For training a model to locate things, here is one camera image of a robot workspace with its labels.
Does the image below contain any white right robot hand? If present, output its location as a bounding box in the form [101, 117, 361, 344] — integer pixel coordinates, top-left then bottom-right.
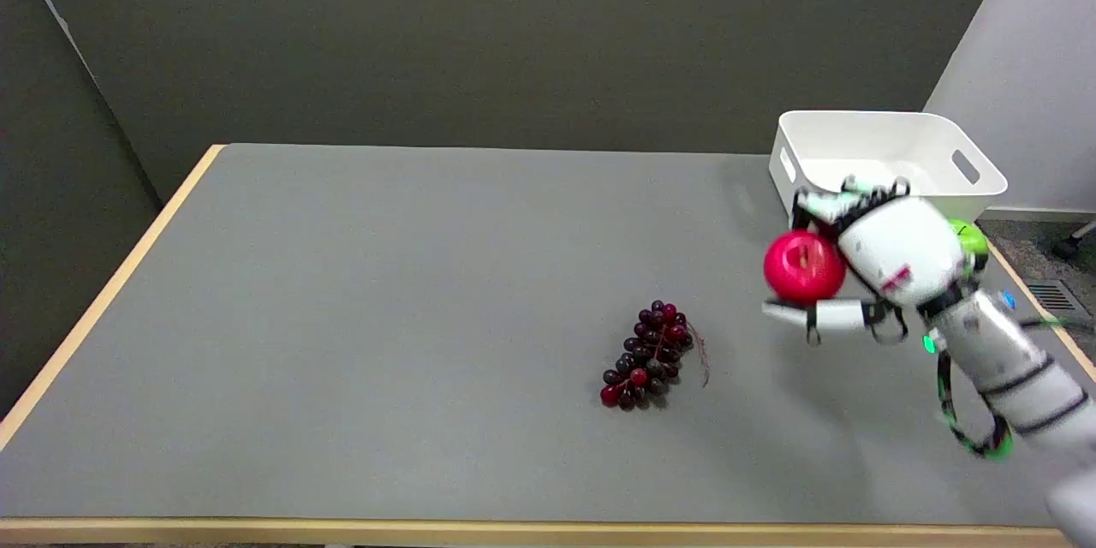
[761, 176, 986, 347]

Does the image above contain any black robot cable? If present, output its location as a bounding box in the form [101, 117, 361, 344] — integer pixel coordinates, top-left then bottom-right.
[936, 349, 1014, 458]

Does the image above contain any floor vent grille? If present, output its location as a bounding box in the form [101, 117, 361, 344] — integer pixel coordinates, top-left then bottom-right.
[1027, 280, 1089, 315]

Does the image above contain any white plastic box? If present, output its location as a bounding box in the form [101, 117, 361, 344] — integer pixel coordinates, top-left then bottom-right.
[769, 110, 1009, 224]

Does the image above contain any red apple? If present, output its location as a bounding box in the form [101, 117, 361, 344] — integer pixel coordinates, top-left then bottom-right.
[763, 229, 848, 305]

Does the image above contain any dark red grape bunch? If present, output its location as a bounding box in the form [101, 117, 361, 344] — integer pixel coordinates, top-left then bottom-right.
[600, 301, 711, 411]

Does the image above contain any green apple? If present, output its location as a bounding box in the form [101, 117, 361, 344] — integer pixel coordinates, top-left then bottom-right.
[949, 220, 991, 257]

